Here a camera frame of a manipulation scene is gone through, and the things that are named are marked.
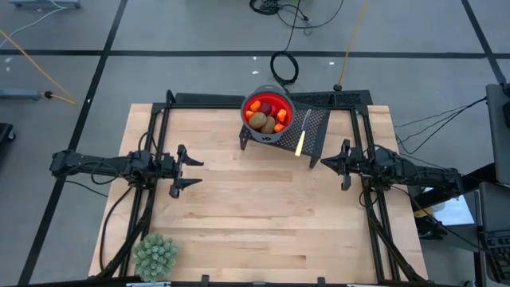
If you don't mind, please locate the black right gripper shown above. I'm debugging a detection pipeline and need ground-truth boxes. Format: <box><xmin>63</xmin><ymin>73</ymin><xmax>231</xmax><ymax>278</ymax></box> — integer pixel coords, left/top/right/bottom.
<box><xmin>320</xmin><ymin>138</ymin><xmax>378</xmax><ymax>191</ymax></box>

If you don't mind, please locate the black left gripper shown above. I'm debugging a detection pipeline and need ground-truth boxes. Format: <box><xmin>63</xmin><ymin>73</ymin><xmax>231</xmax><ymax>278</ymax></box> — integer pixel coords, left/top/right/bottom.
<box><xmin>161</xmin><ymin>143</ymin><xmax>205</xmax><ymax>199</ymax></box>

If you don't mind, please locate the knife with cream handle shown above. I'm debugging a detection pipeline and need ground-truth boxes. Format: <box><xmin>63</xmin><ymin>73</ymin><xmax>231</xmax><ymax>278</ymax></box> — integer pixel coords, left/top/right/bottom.
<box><xmin>294</xmin><ymin>108</ymin><xmax>313</xmax><ymax>158</ymax></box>

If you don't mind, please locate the red collapsible colander grey rim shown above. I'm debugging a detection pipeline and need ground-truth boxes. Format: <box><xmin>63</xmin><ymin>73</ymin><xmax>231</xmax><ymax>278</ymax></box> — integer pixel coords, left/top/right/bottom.
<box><xmin>240</xmin><ymin>84</ymin><xmax>296</xmax><ymax>144</ymax></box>

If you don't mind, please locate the brown kiwi fruit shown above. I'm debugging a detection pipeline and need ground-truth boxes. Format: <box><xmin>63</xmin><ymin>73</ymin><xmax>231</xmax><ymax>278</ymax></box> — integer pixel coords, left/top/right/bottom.
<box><xmin>261</xmin><ymin>116</ymin><xmax>277</xmax><ymax>135</ymax></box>
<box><xmin>248</xmin><ymin>112</ymin><xmax>268</xmax><ymax>130</ymax></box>

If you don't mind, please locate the black perforated metal stand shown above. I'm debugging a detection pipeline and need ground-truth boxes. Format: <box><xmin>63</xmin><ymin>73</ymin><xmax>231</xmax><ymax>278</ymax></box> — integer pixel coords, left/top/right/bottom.
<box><xmin>238</xmin><ymin>101</ymin><xmax>332</xmax><ymax>169</ymax></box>

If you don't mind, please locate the black perforated panel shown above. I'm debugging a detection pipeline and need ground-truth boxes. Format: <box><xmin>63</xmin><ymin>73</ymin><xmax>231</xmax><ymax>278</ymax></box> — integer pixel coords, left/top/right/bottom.
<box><xmin>292</xmin><ymin>89</ymin><xmax>374</xmax><ymax>108</ymax></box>

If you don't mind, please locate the black flat panel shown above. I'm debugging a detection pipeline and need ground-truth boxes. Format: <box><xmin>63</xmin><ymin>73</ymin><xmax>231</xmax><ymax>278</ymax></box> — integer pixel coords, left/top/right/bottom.
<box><xmin>174</xmin><ymin>92</ymin><xmax>247</xmax><ymax>105</ymax></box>

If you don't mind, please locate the green artificial plant in pot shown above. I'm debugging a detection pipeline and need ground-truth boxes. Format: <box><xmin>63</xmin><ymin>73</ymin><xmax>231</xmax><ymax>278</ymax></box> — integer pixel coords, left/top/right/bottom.
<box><xmin>133</xmin><ymin>232</ymin><xmax>179</xmax><ymax>283</ymax></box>

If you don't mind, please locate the bright white panel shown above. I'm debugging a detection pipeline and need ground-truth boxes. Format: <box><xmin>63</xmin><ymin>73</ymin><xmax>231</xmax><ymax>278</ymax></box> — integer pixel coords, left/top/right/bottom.
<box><xmin>432</xmin><ymin>195</ymin><xmax>476</xmax><ymax>227</ymax></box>

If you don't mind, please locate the grey monitor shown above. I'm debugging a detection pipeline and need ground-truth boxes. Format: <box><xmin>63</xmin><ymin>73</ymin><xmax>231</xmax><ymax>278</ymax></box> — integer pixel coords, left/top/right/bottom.
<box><xmin>484</xmin><ymin>82</ymin><xmax>510</xmax><ymax>187</ymax></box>

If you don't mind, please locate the dark grey laptop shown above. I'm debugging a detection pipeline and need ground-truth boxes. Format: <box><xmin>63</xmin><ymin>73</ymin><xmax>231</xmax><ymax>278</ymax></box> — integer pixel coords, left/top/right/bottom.
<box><xmin>477</xmin><ymin>181</ymin><xmax>510</xmax><ymax>285</ymax></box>

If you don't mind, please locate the grey floor base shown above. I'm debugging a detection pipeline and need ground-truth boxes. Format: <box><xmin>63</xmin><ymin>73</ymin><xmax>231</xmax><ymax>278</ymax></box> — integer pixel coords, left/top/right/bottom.
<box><xmin>0</xmin><ymin>88</ymin><xmax>42</xmax><ymax>100</ymax></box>
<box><xmin>8</xmin><ymin>0</ymin><xmax>82</xmax><ymax>10</ymax></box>

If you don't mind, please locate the black equipment base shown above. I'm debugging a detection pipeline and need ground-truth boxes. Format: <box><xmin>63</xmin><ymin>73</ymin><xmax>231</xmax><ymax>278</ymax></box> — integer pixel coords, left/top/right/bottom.
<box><xmin>0</xmin><ymin>122</ymin><xmax>17</xmax><ymax>143</ymax></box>

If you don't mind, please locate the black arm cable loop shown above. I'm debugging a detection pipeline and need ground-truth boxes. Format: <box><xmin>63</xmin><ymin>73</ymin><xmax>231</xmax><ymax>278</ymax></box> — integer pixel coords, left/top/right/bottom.
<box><xmin>136</xmin><ymin>131</ymin><xmax>160</xmax><ymax>155</ymax></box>

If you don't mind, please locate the black aluminium rig frame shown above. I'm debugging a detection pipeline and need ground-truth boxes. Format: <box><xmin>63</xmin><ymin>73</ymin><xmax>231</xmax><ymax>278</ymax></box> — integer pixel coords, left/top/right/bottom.
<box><xmin>95</xmin><ymin>89</ymin><xmax>430</xmax><ymax>287</ymax></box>

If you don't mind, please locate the coiled black floor cable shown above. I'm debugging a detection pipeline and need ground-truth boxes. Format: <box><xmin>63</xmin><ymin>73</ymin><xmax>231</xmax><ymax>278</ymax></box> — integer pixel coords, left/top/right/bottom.
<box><xmin>269</xmin><ymin>0</ymin><xmax>304</xmax><ymax>87</ymax></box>

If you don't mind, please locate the yellow hanging cable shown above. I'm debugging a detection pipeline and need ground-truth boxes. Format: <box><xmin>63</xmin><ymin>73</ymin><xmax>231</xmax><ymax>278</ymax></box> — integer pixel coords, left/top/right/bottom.
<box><xmin>0</xmin><ymin>28</ymin><xmax>79</xmax><ymax>106</ymax></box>
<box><xmin>335</xmin><ymin>0</ymin><xmax>371</xmax><ymax>92</ymax></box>

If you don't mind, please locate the black cable bundle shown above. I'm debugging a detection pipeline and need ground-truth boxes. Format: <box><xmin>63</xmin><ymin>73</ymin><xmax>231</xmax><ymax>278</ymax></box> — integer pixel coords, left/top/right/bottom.
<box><xmin>249</xmin><ymin>0</ymin><xmax>344</xmax><ymax>36</ymax></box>

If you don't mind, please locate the white floor cable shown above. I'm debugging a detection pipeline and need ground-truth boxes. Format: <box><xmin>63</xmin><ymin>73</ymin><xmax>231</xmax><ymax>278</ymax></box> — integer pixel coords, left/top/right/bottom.
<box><xmin>0</xmin><ymin>0</ymin><xmax>69</xmax><ymax>39</ymax></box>

